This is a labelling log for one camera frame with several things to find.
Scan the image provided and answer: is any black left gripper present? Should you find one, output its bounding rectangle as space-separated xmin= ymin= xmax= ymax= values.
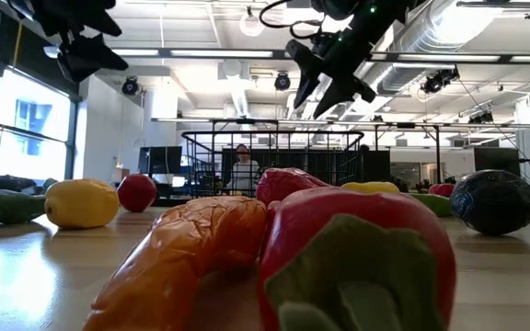
xmin=6 ymin=0 xmax=129 ymax=84

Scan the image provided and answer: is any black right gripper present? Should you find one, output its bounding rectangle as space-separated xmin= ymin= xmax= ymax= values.
xmin=285 ymin=0 xmax=409 ymax=120

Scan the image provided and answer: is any red bell pepper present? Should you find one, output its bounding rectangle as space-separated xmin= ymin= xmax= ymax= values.
xmin=255 ymin=167 xmax=335 ymax=206

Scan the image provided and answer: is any red round fruit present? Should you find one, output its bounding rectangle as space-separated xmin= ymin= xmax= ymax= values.
xmin=116 ymin=173 xmax=158 ymax=213

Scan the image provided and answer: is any yellow lemon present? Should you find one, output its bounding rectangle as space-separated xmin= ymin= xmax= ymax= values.
xmin=43 ymin=177 xmax=121 ymax=230

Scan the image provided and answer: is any green cucumber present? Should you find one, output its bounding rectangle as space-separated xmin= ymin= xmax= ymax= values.
xmin=409 ymin=192 xmax=454 ymax=218

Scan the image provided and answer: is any dark green pepper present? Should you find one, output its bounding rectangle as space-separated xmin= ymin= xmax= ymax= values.
xmin=0 ymin=187 xmax=48 ymax=229

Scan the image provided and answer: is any dark avocado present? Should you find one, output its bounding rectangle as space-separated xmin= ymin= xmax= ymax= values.
xmin=448 ymin=168 xmax=530 ymax=236

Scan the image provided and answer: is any orange long pepper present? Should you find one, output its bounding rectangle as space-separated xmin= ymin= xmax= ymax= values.
xmin=82 ymin=195 xmax=268 ymax=331

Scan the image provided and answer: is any black hanging spotlight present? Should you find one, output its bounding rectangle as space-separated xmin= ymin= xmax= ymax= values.
xmin=121 ymin=75 xmax=140 ymax=97
xmin=273 ymin=71 xmax=292 ymax=92

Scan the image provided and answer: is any round white ceiling lamp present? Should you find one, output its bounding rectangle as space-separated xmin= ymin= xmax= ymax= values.
xmin=239 ymin=11 xmax=266 ymax=38

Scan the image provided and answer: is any long ceiling light strip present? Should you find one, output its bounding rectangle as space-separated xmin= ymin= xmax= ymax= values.
xmin=108 ymin=47 xmax=289 ymax=60
xmin=370 ymin=52 xmax=530 ymax=65

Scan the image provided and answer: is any large bright window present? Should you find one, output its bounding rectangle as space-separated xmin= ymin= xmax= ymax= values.
xmin=0 ymin=68 xmax=75 ymax=183

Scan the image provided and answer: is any person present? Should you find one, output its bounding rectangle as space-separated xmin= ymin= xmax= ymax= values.
xmin=225 ymin=143 xmax=261 ymax=197

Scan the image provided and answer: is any red long pepper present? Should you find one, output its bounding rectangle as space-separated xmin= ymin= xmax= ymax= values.
xmin=255 ymin=186 xmax=458 ymax=331

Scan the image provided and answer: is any cardboard box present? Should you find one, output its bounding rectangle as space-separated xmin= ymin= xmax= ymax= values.
xmin=111 ymin=165 xmax=131 ymax=184

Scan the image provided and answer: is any black computer monitor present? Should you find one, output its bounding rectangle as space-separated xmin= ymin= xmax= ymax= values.
xmin=137 ymin=145 xmax=183 ymax=176
xmin=473 ymin=146 xmax=522 ymax=178

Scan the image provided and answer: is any small red fruit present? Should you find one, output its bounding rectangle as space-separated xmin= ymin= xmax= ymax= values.
xmin=428 ymin=182 xmax=456 ymax=199

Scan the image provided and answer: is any black bag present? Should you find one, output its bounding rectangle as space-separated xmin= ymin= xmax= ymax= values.
xmin=0 ymin=174 xmax=39 ymax=193

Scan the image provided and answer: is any black wire basket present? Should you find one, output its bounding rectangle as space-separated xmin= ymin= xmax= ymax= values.
xmin=180 ymin=130 xmax=365 ymax=200

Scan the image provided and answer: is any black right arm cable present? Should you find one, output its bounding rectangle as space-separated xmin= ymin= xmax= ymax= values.
xmin=259 ymin=0 xmax=326 ymax=40

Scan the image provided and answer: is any silver air duct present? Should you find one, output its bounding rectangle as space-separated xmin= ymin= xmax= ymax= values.
xmin=310 ymin=0 xmax=501 ymax=120

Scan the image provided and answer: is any black ceiling camera cluster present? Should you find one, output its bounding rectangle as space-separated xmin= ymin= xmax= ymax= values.
xmin=420 ymin=66 xmax=461 ymax=96

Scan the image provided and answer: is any black gantry frame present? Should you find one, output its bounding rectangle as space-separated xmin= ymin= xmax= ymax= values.
xmin=374 ymin=122 xmax=442 ymax=185

